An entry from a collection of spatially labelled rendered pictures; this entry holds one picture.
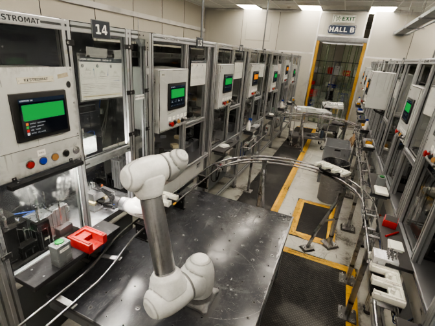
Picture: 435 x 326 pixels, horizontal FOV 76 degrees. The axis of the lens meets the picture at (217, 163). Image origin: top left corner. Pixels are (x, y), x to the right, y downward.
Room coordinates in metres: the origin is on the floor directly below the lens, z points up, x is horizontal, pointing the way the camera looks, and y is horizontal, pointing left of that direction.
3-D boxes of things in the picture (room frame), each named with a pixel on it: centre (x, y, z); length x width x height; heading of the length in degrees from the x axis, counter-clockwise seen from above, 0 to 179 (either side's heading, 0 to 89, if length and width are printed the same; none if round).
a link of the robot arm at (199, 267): (1.14, 0.05, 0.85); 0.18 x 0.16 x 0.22; 138
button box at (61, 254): (1.09, 0.75, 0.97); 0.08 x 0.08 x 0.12; 68
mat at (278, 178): (5.71, -1.55, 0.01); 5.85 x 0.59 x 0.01; 158
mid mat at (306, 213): (3.14, -1.32, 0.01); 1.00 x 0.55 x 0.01; 158
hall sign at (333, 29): (8.88, -3.24, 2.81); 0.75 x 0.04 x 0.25; 68
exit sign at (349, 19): (8.88, -3.24, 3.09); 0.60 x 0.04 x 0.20; 68
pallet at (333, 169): (2.82, -1.25, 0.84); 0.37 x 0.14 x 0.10; 36
